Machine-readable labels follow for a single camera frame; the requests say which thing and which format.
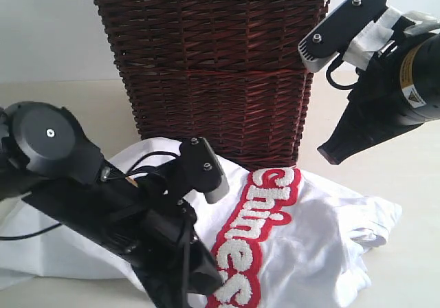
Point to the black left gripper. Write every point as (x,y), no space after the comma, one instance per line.
(143,225)

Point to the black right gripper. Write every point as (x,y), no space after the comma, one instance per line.
(378,109)

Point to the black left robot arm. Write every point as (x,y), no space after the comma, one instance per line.
(41,142)

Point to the dark brown wicker basket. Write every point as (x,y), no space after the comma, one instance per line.
(227,70)

